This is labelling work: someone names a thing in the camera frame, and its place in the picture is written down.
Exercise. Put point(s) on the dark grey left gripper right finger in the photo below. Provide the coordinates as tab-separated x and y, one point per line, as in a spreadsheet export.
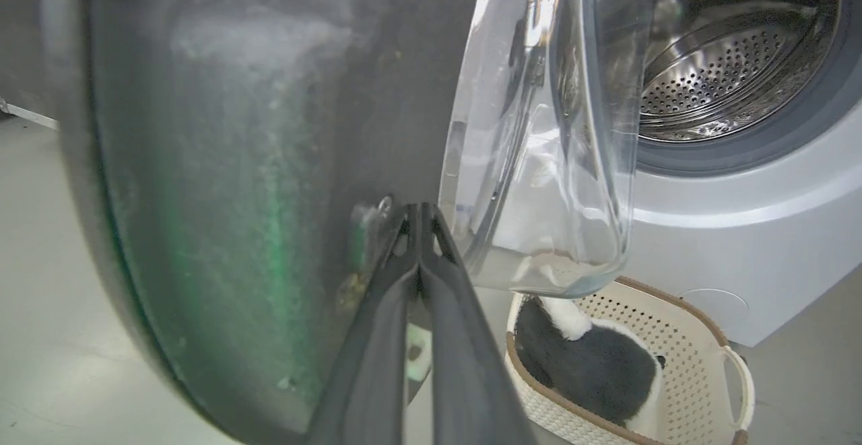
465	371

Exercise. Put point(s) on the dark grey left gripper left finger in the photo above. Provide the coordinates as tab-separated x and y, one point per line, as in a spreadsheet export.
367	371

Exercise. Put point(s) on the washing machine door with glass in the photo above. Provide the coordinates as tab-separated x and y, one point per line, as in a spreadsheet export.
269	162

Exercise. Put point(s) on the white front-load washing machine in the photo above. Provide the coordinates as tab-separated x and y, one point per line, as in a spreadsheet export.
754	162

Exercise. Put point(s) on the black and white plush toy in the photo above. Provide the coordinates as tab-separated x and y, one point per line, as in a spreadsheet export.
592	364

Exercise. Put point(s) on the cream perforated laundry basket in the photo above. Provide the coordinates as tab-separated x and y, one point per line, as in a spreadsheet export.
687	357

